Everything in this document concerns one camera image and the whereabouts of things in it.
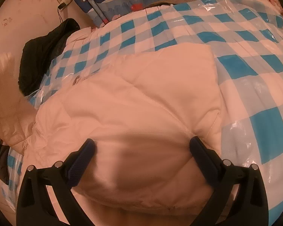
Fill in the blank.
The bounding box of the white quilted padded coat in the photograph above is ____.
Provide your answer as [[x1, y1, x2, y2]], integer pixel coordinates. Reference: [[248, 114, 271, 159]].
[[0, 43, 222, 225]]

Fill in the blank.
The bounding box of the black jacket pile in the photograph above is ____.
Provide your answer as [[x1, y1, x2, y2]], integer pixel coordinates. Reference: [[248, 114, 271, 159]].
[[18, 18, 80, 96]]

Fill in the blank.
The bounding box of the blue white checkered storage bag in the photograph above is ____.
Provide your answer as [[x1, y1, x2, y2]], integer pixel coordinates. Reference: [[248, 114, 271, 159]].
[[1, 0, 283, 225]]

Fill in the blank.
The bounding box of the white wall charger plug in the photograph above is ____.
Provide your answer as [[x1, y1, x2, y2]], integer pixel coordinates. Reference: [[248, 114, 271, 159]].
[[57, 0, 72, 10]]

